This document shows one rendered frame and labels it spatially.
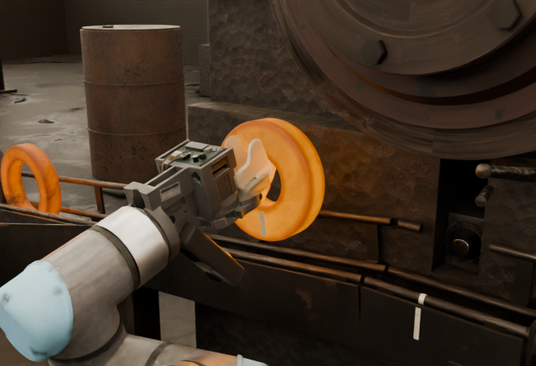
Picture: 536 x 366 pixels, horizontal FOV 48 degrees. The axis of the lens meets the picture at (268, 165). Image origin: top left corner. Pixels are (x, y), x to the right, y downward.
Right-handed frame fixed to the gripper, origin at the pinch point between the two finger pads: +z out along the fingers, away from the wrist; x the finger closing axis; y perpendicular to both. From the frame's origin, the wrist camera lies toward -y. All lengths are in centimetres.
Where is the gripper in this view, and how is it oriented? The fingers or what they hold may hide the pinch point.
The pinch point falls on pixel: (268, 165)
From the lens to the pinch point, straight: 75.2
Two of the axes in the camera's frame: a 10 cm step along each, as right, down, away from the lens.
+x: -7.8, -1.5, 6.1
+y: -1.7, -8.8, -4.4
